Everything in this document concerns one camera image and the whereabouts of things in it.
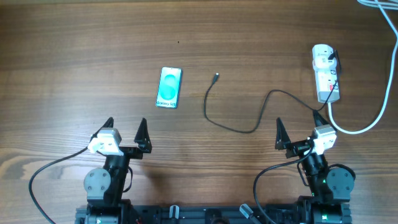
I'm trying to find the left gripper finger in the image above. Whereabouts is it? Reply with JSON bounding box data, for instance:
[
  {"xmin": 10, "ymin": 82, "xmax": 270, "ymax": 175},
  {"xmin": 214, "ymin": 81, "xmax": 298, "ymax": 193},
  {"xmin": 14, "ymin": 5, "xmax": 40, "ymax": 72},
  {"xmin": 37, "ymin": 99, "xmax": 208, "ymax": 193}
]
[
  {"xmin": 91, "ymin": 117, "xmax": 114, "ymax": 139},
  {"xmin": 134, "ymin": 118, "xmax": 152, "ymax": 147}
]

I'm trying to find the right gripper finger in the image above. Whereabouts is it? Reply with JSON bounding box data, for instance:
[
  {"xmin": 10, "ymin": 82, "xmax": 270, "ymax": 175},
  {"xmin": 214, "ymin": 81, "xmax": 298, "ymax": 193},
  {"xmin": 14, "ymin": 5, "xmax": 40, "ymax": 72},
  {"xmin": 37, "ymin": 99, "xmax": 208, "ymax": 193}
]
[
  {"xmin": 313, "ymin": 110, "xmax": 329, "ymax": 127},
  {"xmin": 275, "ymin": 118, "xmax": 291, "ymax": 149}
]

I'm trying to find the white power strip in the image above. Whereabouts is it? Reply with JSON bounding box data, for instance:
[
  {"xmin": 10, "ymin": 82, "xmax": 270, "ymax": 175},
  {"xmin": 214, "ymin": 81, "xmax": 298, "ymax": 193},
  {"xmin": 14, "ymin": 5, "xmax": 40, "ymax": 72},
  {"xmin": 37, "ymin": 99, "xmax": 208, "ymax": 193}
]
[{"xmin": 312, "ymin": 44, "xmax": 340, "ymax": 103}]

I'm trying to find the turquoise screen Galaxy smartphone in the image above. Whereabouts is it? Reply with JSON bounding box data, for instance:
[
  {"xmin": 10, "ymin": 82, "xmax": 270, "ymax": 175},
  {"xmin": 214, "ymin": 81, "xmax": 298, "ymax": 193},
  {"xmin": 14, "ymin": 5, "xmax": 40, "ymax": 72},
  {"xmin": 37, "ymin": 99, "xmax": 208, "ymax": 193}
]
[{"xmin": 155, "ymin": 67, "xmax": 182, "ymax": 109}]

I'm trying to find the black USB charging cable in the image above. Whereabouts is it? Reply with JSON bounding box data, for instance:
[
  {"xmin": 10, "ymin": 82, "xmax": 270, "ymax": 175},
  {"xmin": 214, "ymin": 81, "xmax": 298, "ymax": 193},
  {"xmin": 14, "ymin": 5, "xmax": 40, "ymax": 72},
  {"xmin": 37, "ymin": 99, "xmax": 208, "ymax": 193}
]
[{"xmin": 203, "ymin": 49, "xmax": 343, "ymax": 134}]

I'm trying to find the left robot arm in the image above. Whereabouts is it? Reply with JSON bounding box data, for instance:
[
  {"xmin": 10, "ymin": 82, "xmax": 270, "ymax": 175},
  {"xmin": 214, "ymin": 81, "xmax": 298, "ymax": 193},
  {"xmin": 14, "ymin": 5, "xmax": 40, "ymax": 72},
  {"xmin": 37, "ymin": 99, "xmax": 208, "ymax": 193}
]
[{"xmin": 75, "ymin": 118, "xmax": 152, "ymax": 224}]

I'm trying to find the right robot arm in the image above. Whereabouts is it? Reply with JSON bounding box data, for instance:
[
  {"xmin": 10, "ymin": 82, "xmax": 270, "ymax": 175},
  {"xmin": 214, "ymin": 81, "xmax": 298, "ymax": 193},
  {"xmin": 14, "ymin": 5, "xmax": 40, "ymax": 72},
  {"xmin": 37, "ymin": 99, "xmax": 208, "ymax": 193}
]
[{"xmin": 267, "ymin": 111, "xmax": 356, "ymax": 224}]

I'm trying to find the white USB charger plug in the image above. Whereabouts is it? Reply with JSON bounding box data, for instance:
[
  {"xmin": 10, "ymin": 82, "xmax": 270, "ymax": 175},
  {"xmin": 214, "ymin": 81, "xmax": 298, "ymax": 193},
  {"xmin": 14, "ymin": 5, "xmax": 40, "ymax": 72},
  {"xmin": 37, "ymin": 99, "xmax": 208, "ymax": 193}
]
[{"xmin": 312, "ymin": 54, "xmax": 337, "ymax": 72}]

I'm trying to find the black right camera cable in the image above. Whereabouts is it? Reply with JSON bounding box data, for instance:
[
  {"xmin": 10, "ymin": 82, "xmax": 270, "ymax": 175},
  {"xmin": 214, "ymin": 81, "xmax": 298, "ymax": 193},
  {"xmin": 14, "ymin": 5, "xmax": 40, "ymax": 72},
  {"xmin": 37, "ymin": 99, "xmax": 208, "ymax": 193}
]
[{"xmin": 252, "ymin": 141, "xmax": 315, "ymax": 224}]

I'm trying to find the black camera cable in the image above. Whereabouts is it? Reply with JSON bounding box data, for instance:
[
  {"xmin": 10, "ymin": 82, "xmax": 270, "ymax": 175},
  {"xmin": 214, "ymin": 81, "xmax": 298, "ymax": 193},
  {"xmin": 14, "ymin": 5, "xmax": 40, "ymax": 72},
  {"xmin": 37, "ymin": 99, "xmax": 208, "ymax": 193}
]
[
  {"xmin": 28, "ymin": 146, "xmax": 90, "ymax": 224},
  {"xmin": 252, "ymin": 141, "xmax": 315, "ymax": 224}
]

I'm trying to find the white power strip cord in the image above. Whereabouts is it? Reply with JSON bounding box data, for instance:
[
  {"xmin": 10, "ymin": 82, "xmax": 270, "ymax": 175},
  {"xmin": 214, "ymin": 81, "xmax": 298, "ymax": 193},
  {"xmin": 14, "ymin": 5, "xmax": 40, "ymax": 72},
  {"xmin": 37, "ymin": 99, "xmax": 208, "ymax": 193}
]
[{"xmin": 327, "ymin": 0, "xmax": 398, "ymax": 135}]

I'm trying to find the black left camera cable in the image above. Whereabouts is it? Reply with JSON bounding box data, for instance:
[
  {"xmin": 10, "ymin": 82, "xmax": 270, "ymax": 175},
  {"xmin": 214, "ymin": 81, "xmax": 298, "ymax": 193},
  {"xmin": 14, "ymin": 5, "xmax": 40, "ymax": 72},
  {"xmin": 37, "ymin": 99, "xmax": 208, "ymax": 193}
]
[{"xmin": 28, "ymin": 146, "xmax": 90, "ymax": 224}]

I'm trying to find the white cable bundle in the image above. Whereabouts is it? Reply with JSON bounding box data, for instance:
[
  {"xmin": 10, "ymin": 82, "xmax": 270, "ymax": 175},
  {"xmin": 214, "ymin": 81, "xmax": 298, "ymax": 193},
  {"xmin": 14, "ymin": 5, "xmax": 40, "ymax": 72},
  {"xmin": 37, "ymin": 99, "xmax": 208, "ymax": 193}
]
[{"xmin": 356, "ymin": 0, "xmax": 398, "ymax": 11}]

